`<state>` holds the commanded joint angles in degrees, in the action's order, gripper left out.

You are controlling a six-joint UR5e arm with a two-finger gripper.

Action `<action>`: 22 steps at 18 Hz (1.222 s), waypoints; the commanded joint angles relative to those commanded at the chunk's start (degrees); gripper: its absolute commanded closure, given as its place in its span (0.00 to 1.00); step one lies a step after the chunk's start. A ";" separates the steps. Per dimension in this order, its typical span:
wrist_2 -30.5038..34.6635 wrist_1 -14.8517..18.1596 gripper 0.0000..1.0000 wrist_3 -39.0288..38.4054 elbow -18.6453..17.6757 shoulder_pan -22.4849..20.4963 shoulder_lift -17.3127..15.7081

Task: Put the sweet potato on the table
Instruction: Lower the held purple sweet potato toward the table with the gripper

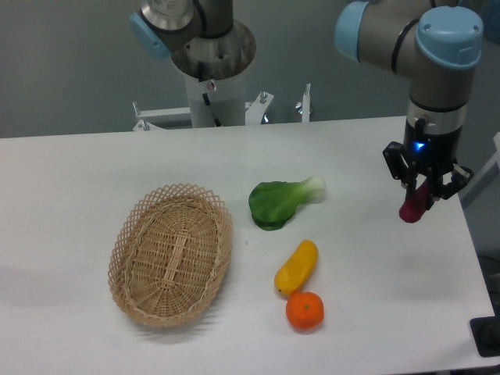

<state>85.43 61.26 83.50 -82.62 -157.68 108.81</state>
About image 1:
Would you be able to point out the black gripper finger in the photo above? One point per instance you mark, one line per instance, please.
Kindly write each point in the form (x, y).
(402, 165)
(460, 176)

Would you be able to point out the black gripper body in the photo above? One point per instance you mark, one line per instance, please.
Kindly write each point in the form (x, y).
(430, 150)

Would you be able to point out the purple sweet potato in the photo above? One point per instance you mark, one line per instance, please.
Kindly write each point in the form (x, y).
(415, 205)

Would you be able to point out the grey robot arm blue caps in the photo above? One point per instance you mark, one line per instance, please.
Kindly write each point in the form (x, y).
(435, 44)

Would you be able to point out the green bok choy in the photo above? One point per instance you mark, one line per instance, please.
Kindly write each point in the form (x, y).
(273, 204)

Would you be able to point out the yellow mango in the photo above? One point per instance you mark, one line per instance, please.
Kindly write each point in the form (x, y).
(298, 268)

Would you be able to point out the black device at table edge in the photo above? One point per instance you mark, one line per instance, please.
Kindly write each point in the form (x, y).
(485, 332)

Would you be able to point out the orange tangerine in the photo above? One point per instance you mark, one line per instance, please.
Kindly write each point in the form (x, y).
(305, 310)

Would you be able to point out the woven wicker basket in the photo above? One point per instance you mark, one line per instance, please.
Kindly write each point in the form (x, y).
(171, 256)

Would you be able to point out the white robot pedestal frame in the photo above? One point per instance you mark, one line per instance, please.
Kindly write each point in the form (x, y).
(211, 103)

